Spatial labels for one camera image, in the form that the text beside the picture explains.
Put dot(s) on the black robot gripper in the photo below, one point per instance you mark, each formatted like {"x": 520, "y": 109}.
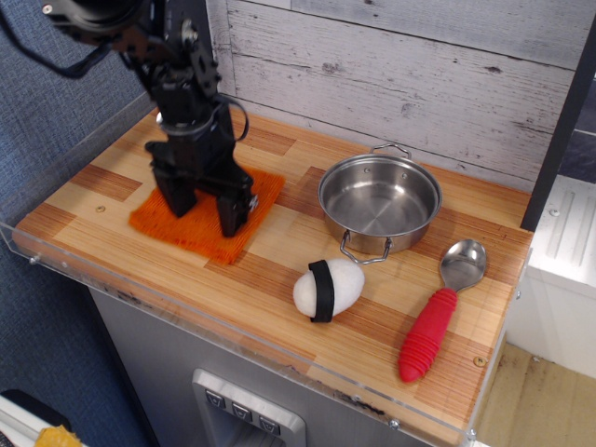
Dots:
{"x": 199, "y": 154}

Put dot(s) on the orange knitted cloth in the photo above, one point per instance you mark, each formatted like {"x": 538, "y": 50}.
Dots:
{"x": 199, "y": 230}

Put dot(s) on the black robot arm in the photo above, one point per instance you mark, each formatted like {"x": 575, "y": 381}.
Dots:
{"x": 160, "y": 41}

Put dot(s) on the white rice ball toy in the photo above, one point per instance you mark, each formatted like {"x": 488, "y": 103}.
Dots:
{"x": 328, "y": 288}

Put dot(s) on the stainless steel pot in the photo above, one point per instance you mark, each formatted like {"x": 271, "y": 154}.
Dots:
{"x": 378, "y": 203}

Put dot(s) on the clear acrylic table guard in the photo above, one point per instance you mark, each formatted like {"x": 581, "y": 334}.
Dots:
{"x": 174, "y": 314}

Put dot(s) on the grey dispenser button panel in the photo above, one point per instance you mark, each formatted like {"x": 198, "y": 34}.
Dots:
{"x": 234, "y": 416}

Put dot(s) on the white ridged side counter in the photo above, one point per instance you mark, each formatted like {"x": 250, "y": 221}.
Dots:
{"x": 552, "y": 314}

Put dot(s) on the red handled metal spoon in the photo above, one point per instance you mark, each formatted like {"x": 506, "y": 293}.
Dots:
{"x": 462, "y": 267}

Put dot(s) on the dark grey right post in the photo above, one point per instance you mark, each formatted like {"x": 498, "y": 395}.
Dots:
{"x": 562, "y": 134}

